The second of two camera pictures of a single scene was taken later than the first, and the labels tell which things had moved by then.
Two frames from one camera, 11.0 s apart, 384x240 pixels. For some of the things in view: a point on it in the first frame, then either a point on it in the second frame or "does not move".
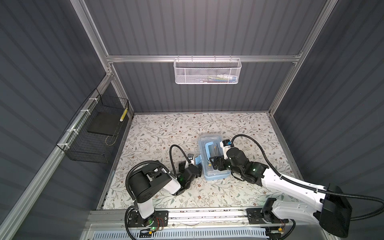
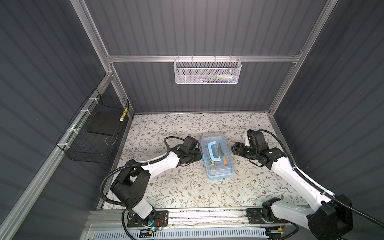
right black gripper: [216, 158] -> [239, 147]
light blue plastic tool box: [210, 146] does not move
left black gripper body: [181, 168] -> [194, 156]
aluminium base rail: [310, 218] does not move
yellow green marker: [123, 115] does not move
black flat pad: [105, 123] does not move
